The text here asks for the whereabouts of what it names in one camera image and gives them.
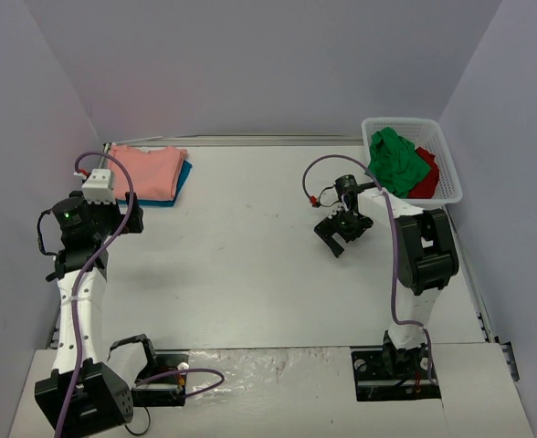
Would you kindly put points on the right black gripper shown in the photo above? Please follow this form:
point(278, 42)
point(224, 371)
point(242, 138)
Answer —
point(340, 225)

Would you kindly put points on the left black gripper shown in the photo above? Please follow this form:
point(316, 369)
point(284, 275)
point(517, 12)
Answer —
point(129, 216)

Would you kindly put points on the pink t shirt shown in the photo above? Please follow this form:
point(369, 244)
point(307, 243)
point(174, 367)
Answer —
point(126, 153)

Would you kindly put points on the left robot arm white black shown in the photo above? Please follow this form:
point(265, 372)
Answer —
point(89, 389)

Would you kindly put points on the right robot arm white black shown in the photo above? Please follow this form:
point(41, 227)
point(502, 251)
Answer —
point(424, 259)

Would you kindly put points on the green t shirt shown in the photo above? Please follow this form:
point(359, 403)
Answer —
point(395, 163)

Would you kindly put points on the red t shirt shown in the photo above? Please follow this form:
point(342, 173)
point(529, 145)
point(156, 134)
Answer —
point(425, 189)

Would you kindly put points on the blue folded t shirt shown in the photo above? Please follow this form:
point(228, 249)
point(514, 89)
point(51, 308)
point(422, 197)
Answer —
point(182, 182)

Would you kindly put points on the white plastic basket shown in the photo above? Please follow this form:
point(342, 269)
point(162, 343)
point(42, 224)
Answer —
point(427, 134)

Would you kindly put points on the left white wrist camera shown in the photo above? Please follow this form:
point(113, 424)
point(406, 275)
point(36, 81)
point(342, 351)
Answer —
point(97, 186)

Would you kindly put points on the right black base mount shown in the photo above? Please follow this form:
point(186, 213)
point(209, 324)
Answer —
point(379, 376)

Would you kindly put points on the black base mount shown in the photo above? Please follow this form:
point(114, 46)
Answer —
point(165, 392)
point(379, 376)

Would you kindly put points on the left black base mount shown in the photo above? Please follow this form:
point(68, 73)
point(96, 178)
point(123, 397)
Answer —
point(165, 392)

